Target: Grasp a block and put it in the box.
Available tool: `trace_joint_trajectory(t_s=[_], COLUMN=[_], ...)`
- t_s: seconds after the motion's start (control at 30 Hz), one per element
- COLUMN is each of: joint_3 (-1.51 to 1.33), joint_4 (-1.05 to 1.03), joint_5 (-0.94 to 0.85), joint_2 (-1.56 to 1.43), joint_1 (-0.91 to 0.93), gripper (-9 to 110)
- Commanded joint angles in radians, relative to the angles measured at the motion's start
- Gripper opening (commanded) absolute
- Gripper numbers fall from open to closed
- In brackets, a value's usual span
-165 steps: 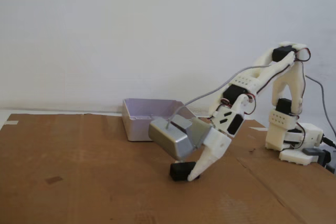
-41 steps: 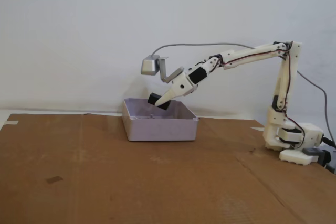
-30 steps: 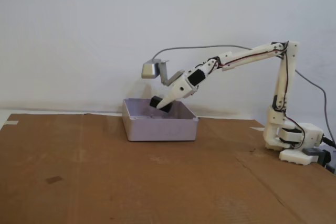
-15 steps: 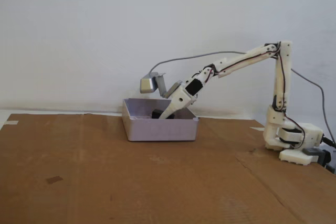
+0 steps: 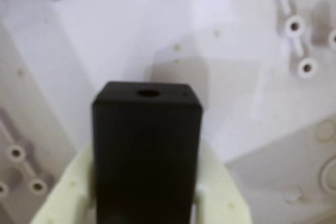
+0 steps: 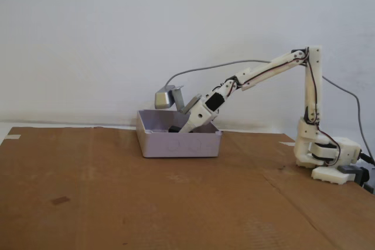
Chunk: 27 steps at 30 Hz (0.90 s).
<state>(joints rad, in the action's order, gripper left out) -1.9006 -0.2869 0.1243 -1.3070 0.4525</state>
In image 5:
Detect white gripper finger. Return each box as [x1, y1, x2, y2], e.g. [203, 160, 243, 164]
[30, 144, 97, 224]
[195, 140, 254, 224]

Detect black rectangular block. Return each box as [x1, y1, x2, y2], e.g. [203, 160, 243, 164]
[91, 81, 204, 224]

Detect grey plastic open box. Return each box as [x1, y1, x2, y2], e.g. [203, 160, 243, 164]
[0, 0, 336, 224]

